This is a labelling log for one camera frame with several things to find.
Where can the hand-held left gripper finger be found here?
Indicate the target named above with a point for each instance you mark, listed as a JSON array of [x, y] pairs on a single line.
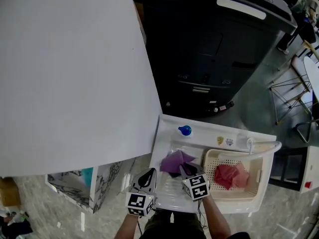
[[136, 182], [154, 185]]

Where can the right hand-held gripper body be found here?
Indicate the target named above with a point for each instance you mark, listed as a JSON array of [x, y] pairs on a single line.
[[197, 187]]

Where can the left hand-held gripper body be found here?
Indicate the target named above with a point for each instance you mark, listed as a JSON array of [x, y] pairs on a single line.
[[137, 200]]

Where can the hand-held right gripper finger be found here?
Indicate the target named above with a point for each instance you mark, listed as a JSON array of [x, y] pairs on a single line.
[[184, 175], [199, 172]]

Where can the purple cloth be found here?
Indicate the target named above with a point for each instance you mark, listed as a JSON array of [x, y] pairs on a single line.
[[172, 162]]

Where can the pink cloth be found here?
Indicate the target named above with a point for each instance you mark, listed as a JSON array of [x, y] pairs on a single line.
[[243, 174], [224, 177]]

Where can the beige perforated basket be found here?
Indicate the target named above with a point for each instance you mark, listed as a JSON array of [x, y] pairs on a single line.
[[251, 163]]

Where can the person's left forearm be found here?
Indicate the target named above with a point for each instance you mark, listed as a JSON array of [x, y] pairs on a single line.
[[127, 228]]

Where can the person's right forearm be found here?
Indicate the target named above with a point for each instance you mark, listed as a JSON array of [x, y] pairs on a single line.
[[216, 218]]

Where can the cardboard box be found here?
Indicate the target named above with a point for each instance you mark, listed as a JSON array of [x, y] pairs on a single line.
[[10, 193]]

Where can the white sink unit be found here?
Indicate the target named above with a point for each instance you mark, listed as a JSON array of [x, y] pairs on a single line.
[[172, 195]]

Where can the soap bottle with blue pump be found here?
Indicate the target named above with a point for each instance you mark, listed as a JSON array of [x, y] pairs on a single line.
[[185, 130]]

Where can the teal cloth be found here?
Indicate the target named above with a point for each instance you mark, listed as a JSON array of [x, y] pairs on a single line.
[[87, 177]]

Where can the marble sink counter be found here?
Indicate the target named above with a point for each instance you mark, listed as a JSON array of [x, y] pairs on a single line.
[[67, 185]]

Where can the white curved faucet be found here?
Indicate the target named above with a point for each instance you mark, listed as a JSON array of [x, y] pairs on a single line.
[[276, 146]]

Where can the red cup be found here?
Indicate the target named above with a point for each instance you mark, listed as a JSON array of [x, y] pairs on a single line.
[[308, 185]]

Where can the large black machine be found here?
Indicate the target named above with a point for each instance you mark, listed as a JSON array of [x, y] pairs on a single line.
[[199, 58]]

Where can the wooden armchair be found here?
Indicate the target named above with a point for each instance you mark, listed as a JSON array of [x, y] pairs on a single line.
[[297, 63]]

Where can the round white table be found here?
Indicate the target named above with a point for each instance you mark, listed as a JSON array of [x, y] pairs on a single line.
[[314, 73]]

